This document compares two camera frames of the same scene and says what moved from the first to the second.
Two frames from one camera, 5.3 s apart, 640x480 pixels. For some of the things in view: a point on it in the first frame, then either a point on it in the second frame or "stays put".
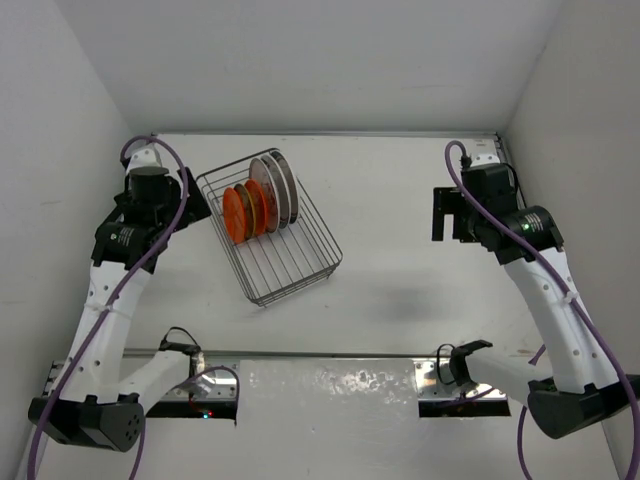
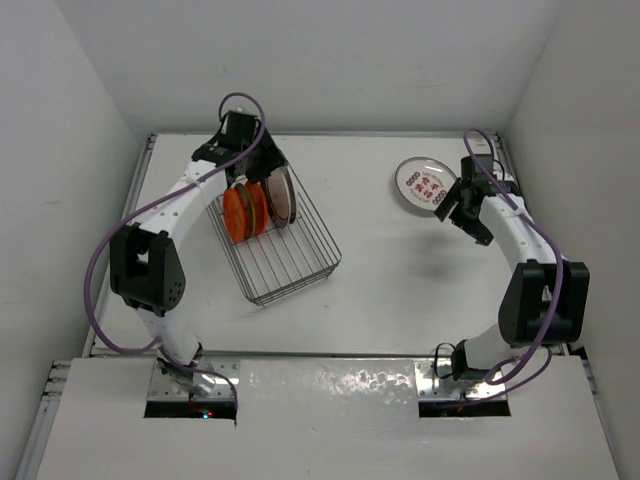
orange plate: x=259 y=206 stays put
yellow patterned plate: x=250 y=218 stays put
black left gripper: x=196 y=209 -> x=270 y=160
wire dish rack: x=281 y=262 stays put
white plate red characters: x=259 y=172 -> x=423 y=181
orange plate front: x=233 y=216 stays put
